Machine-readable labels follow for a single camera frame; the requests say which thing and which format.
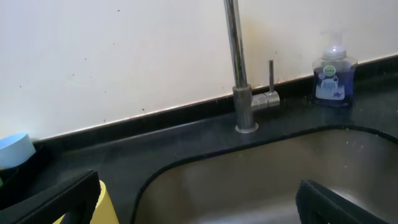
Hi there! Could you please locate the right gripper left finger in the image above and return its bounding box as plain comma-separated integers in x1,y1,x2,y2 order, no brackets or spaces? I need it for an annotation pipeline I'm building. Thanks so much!
0,169,101,224

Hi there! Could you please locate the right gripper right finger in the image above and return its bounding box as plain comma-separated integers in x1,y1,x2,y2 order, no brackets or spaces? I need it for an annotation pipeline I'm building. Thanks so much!
295,179,389,224

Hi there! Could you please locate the black tray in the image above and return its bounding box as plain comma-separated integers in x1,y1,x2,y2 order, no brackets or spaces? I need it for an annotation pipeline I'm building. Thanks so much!
0,143,53,211

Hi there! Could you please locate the yellow cup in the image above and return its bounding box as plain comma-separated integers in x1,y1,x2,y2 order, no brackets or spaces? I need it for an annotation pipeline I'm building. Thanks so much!
52,179,120,224

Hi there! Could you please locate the steel sink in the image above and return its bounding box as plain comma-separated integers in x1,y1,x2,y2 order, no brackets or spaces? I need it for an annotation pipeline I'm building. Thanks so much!
130,124,398,224

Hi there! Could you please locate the blue soap bottle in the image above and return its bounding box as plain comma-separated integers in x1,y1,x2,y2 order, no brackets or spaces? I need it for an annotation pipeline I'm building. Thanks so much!
312,30,358,108

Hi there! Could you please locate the steel tap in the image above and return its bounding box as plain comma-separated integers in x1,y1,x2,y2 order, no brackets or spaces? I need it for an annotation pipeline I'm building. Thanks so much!
223,0,280,134

